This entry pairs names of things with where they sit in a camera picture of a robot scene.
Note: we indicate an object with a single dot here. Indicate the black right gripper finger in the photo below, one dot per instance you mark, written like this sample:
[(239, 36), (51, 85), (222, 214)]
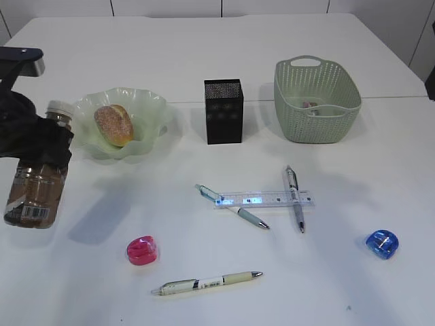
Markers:
[(430, 85)]

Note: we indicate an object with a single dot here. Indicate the green woven plastic basket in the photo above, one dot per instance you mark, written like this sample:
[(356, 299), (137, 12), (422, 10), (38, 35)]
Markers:
[(309, 78)]

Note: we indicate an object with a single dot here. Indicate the large paper ball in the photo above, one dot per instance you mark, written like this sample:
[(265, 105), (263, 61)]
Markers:
[(311, 108)]

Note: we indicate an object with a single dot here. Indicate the pink pencil sharpener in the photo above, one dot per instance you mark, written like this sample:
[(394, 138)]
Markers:
[(142, 251)]

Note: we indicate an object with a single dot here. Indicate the brown drink bottle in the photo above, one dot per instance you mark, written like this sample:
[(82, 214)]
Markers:
[(37, 188)]

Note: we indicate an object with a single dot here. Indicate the sesame bread roll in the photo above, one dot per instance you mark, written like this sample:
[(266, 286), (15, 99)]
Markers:
[(114, 123)]

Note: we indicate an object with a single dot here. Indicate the teal white pen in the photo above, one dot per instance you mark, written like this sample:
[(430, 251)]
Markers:
[(241, 212)]

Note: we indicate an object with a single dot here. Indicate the cream white pen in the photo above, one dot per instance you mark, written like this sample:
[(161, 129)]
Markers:
[(182, 286)]

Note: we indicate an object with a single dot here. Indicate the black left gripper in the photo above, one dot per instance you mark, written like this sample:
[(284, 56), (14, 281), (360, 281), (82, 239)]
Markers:
[(25, 135)]

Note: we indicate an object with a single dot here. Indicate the grey white pen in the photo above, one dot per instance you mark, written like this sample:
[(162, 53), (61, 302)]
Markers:
[(294, 195)]

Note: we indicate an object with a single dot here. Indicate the black pen holder box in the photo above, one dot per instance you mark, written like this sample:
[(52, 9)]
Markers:
[(223, 111)]

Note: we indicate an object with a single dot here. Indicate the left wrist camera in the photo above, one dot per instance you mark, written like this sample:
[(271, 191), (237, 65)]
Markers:
[(29, 60)]

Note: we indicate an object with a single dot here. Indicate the blue pencil sharpener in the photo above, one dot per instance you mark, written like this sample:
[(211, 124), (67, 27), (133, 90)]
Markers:
[(383, 243)]

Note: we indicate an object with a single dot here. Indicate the green ruffled glass plate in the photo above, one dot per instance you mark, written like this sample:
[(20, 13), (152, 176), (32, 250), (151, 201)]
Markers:
[(148, 112)]

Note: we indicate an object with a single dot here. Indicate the clear plastic ruler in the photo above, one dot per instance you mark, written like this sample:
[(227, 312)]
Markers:
[(264, 199)]

